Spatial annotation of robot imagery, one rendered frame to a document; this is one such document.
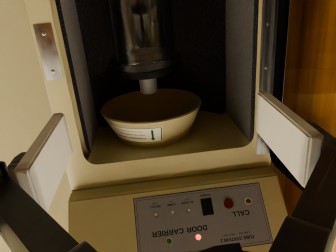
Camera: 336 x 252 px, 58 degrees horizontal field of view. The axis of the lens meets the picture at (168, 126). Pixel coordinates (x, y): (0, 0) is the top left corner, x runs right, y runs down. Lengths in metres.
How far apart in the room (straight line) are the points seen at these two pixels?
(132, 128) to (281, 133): 0.32
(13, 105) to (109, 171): 0.52
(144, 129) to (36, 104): 0.51
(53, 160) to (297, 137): 0.13
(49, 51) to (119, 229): 0.26
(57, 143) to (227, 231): 0.33
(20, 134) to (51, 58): 0.57
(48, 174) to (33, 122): 0.78
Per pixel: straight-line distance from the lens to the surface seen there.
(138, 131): 0.47
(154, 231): 0.46
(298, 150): 0.17
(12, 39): 0.90
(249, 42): 0.45
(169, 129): 0.47
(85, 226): 0.47
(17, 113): 0.95
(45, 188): 0.17
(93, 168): 0.48
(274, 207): 0.49
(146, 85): 0.48
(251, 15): 0.44
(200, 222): 0.46
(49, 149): 0.18
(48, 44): 0.42
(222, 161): 0.49
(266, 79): 0.46
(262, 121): 0.21
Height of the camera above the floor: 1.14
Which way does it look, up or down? 23 degrees up
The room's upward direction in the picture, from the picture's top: 175 degrees clockwise
